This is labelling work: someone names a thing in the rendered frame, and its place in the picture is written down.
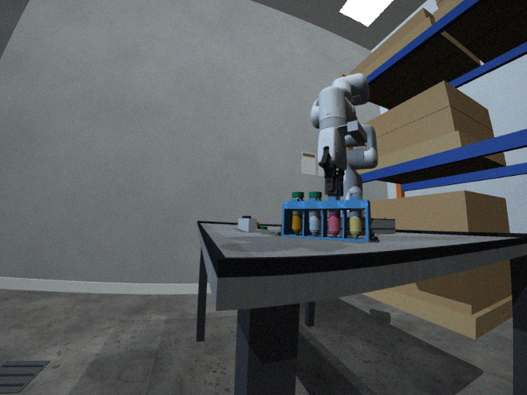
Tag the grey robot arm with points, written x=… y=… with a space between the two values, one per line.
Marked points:
x=332 y=108

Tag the black table edge trim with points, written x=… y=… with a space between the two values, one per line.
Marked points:
x=274 y=266

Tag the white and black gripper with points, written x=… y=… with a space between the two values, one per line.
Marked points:
x=333 y=145

